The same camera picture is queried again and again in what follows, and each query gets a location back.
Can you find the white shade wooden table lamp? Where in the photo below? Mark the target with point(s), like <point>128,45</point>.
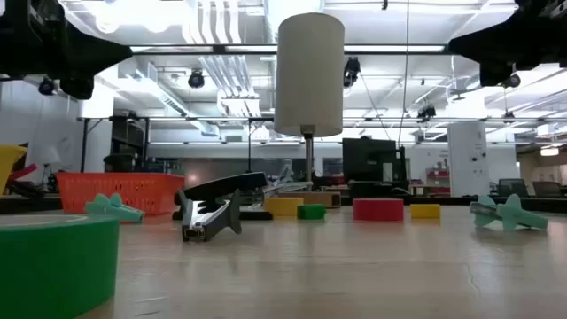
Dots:
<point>310,75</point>

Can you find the yellow mini stapler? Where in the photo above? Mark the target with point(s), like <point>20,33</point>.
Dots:
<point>283,207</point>
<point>425,211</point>

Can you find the black ceiling spotlight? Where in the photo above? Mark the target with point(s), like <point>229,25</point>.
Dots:
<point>352,68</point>
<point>426,112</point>
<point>196,80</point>
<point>512,80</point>
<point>46,87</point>

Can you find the red shelf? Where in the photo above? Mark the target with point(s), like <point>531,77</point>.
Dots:
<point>438,174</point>

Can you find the black overhead frame bar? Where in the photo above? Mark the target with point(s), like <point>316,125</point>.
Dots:
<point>219,49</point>

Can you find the black rack frame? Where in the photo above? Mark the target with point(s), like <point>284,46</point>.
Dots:
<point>84,146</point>

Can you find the small white lamp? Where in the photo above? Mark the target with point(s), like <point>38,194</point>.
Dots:
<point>48,155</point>

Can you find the orange tape roll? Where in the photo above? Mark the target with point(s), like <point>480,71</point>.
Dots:
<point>378,210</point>

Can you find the black stapler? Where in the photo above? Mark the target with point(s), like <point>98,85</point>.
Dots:
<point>230,182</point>

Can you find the pink red object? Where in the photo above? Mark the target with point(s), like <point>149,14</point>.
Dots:
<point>24,171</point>

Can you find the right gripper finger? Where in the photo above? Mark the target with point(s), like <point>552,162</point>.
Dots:
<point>496,35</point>
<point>496,53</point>

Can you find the orange plastic basket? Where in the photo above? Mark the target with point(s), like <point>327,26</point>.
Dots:
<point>133,190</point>

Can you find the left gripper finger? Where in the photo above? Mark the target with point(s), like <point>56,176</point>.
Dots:
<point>97,59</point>
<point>88,42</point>

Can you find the white pillar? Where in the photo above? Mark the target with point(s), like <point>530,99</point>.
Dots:
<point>468,159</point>

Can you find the black aluminium table frame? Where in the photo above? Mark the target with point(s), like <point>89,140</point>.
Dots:
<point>456,203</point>

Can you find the teal staple remover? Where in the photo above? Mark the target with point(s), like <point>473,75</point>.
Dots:
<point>518,216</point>
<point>119,212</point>

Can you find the green tape roll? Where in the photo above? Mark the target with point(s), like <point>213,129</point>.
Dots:
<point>53,270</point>

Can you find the yellow bin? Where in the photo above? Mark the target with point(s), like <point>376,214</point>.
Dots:
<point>9,164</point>

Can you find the green mini stapler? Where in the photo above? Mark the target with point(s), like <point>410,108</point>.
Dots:
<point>311,212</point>

